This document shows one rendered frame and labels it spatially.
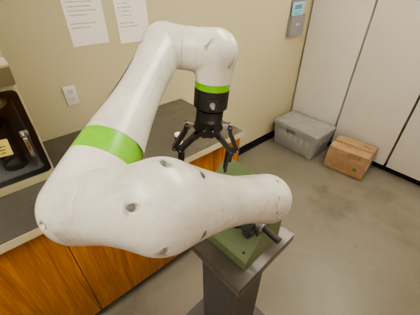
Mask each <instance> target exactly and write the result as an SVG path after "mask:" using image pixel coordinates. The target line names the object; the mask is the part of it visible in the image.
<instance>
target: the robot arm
mask: <svg viewBox="0 0 420 315"><path fill-rule="evenodd" d="M238 54H239V49H238V44H237V41H236V39H235V37H234V36H233V35H232V34H231V33H230V32H229V31H228V30H226V29H224V28H221V27H200V26H186V25H182V24H176V23H173V22H169V21H156V22H154V23H152V24H150V25H149V26H148V27H147V28H146V30H145V31H144V34H143V35H142V39H141V42H140V43H139V46H138V48H137V51H136V53H135V55H134V56H133V58H132V59H131V62H130V63H129V65H128V67H127V68H126V70H125V72H124V74H123V75H122V77H121V78H120V80H119V81H118V83H117V84H116V86H115V87H114V89H113V90H112V92H111V93H110V95H109V96H108V97H107V99H106V100H105V101H104V103H103V104H102V106H101V107H100V108H99V109H98V110H97V112H96V113H95V115H94V116H93V117H92V118H91V119H90V121H89V122H88V123H87V124H86V125H85V126H84V127H83V129H82V130H81V132H80V133H79V135H78V136H77V138H76V139H75V140H74V142H73V143H72V144H71V146H70V147H69V149H68V150H67V151H66V153H65V154H64V156H63V157H62V158H61V160H60V161H59V163H58V164H57V166H56V167H55V169H54V171H53V172H52V173H51V175H50V176H49V178H48V179H47V181H46V182H45V184H44V186H43V187H42V189H41V190H40V192H39V194H38V195H37V199H36V203H35V208H34V213H35V218H36V222H37V225H38V226H39V228H40V230H41V231H42V233H43V234H44V235H45V236H46V237H48V238H49V239H50V240H52V241H54V242H55V243H58V244H61V245H64V246H74V247H75V246H107V247H112V248H118V249H122V250H125V251H129V252H132V253H135V254H138V255H141V256H145V257H148V258H168V257H171V256H175V255H177V254H180V253H182V252H184V251H186V250H187V249H189V248H191V247H192V246H194V245H195V244H197V243H199V242H201V241H203V240H205V239H207V238H209V237H211V236H213V235H215V234H217V233H220V232H222V231H225V230H227V229H230V228H241V229H242V235H243V236H244V237H245V238H246V239H249V238H250V237H252V236H253V235H255V236H256V237H258V236H259V234H258V233H257V231H258V232H260V233H261V232H264V233H266V234H267V235H268V236H269V237H270V238H271V239H272V240H273V241H274V242H275V243H276V244H279V243H280V241H281V240H282V239H281V238H280V237H279V236H278V235H277V234H276V233H275V232H274V231H273V230H272V229H270V228H269V227H268V224H273V223H277V222H279V221H281V220H282V219H284V218H285V217H286V216H287V215H288V213H289V211H290V209H291V206H292V201H293V199H292V194H291V190H290V188H289V186H288V185H287V184H286V183H285V182H284V181H283V180H282V179H281V178H280V177H277V176H275V175H272V174H253V175H244V176H230V175H225V174H220V173H217V172H212V171H208V170H206V169H203V168H200V167H197V166H194V165H192V164H189V163H187V162H184V150H185V149H186V148H187V147H188V146H190V145H191V144H192V143H193V142H194V141H195V140H197V139H198V138H200V137H202V138H210V139H212V138H216V139H217V140H218V141H219V142H220V143H221V144H222V145H223V147H224V148H225V149H226V152H225V157H224V164H223V169H224V173H226V172H227V168H228V163H230V162H231V160H232V156H233V155H234V153H239V149H238V145H237V143H236V140H235V138H234V135H233V127H232V125H231V123H230V122H229V123H227V124H222V120H223V111H225V110H226V109H227V106H228V98H229V90H230V85H231V78H232V75H233V70H234V67H235V65H236V62H237V60H238ZM176 69H182V70H187V71H192V72H193V73H194V74H195V86H194V107H195V108H196V120H195V122H194V123H193V122H189V121H188V120H185V122H184V127H183V129H182V130H181V132H180V133H179V135H178V137H177V138H176V140H175V142H174V143H173V145H172V150H173V151H177V152H178V159H176V158H174V157H167V156H156V157H149V158H147V159H143V160H141V158H142V156H143V157H144V153H145V150H146V145H147V142H148V137H149V133H150V131H151V127H152V125H153V121H154V118H155V115H156V112H157V110H158V107H159V104H160V102H161V99H162V97H163V95H164V92H165V90H166V88H167V86H168V84H169V82H170V80H171V78H172V76H173V73H174V72H175V70H176ZM191 128H194V129H195V131H194V132H193V133H192V134H191V135H190V136H189V137H188V138H187V139H186V140H185V141H184V142H183V143H182V144H181V145H180V143H181V142H182V140H183V139H184V137H185V135H186V134H187V132H188V130H190V129H191ZM223 129H225V131H226V132H228V134H229V138H230V140H231V142H232V145H233V148H231V146H230V145H229V144H228V143H227V141H226V140H225V139H224V138H223V137H222V135H221V133H220V132H221V131H222V130H223Z"/></svg>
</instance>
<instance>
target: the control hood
mask: <svg viewBox="0 0 420 315"><path fill-rule="evenodd" d="M15 84H16V83H15V80H14V78H13V74H12V72H11V69H10V67H9V64H8V63H7V61H6V60H5V59H4V58H3V57H0V88H3V87H6V86H12V85H15Z"/></svg>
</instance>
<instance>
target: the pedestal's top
mask: <svg viewBox="0 0 420 315"><path fill-rule="evenodd" d="M278 236H279V237H280V238H281V239H282V240H281V241H280V243H279V244H276V243H275V242H273V243H272V244H271V245H270V246H269V247H268V248H267V249H266V250H265V251H264V252H263V253H262V254H261V255H260V256H259V257H258V258H257V259H256V260H255V261H254V262H253V263H252V264H251V265H250V266H249V267H248V268H247V269H246V270H245V271H244V270H243V269H242V268H241V267H239V266H238V265H237V264H236V263H235V262H234V261H233V260H232V259H230V258H229V257H228V256H227V255H225V254H224V253H223V252H222V251H221V250H220V249H219V248H218V247H217V246H215V245H214V244H213V243H212V242H211V241H210V240H209V239H208V238H207V239H205V240H203V241H201V242H199V243H197V244H195V245H194V246H192V247H190V249H191V250H192V251H193V252H194V253H195V254H196V255H197V256H198V257H199V258H200V259H201V260H202V261H203V262H204V263H205V264H206V265H207V266H208V267H209V268H210V269H211V270H212V271H213V272H214V273H215V274H216V275H217V276H218V277H219V278H220V279H221V280H222V281H223V282H224V283H225V284H226V285H227V286H228V287H229V288H230V289H231V291H232V292H233V293H234V294H235V295H236V296H237V297H239V296H240V295H241V294H242V293H243V292H244V291H245V290H246V289H247V288H248V287H249V286H250V285H251V284H252V283H253V282H254V281H255V280H256V279H257V277H258V276H259V275H260V274H261V273H262V272H263V271H264V270H265V269H266V268H267V267H268V266H269V265H270V264H271V263H272V262H273V261H274V260H275V259H276V258H277V257H278V256H279V255H280V254H281V253H282V252H283V251H284V250H285V248H286V247H287V246H288V245H289V244H290V243H291V242H292V241H293V238H294V234H293V233H292V232H290V231H288V230H287V229H286V228H285V227H283V226H280V229H279V234H278Z"/></svg>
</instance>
